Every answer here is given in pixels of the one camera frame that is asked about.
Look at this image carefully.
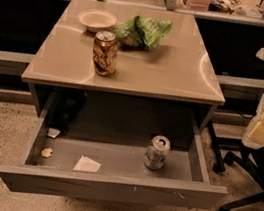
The silver green 7up can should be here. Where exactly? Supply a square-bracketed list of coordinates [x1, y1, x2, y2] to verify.
[144, 135, 171, 170]

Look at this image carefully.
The grey cabinet with counter top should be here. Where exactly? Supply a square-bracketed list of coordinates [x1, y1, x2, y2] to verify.
[14, 0, 240, 151]

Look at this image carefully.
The brown patterned soda can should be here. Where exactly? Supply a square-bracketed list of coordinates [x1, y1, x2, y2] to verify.
[92, 31, 118, 76]

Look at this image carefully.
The white paper in drawer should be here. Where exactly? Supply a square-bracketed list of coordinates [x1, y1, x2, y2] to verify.
[73, 156, 101, 173]

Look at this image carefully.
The grey open top drawer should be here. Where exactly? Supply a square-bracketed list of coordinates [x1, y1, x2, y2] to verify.
[0, 92, 227, 209]

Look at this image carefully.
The small white scrap in drawer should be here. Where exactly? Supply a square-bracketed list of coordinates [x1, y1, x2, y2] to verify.
[47, 128, 60, 139]

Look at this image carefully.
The small yellow scrap in drawer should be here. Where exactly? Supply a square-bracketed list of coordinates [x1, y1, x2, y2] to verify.
[41, 147, 53, 158]

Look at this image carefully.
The cluttered electronics on desk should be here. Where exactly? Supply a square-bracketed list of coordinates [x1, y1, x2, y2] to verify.
[208, 0, 263, 19]

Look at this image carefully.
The green chip bag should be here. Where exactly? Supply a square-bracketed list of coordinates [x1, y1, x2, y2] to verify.
[114, 15, 173, 51]

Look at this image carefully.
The white shallow bowl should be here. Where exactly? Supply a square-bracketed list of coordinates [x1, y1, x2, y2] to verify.
[78, 9, 117, 33]

